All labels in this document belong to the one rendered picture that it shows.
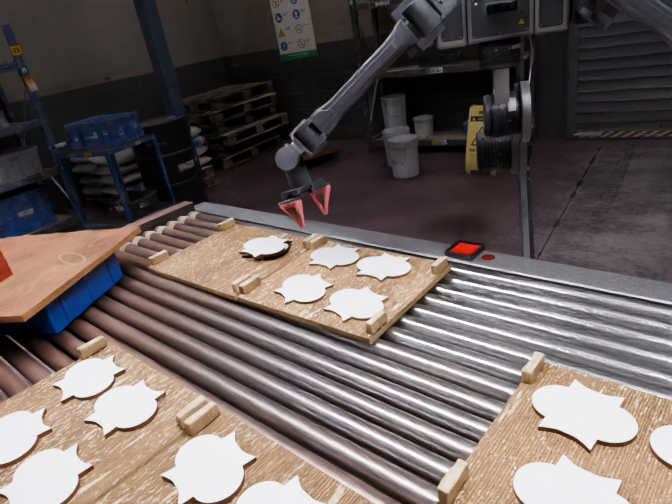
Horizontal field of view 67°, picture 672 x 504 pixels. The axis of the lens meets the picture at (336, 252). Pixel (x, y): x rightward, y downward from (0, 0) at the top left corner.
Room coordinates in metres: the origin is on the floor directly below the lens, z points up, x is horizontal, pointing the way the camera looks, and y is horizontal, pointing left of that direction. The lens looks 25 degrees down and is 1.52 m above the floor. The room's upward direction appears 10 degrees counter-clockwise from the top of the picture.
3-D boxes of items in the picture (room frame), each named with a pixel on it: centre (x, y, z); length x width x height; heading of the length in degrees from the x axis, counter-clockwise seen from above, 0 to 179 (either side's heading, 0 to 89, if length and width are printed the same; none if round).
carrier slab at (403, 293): (1.12, -0.01, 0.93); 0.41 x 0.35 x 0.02; 47
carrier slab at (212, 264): (1.40, 0.30, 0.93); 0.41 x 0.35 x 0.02; 46
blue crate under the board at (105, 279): (1.30, 0.82, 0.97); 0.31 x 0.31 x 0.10; 75
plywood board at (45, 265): (1.32, 0.89, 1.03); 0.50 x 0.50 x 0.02; 75
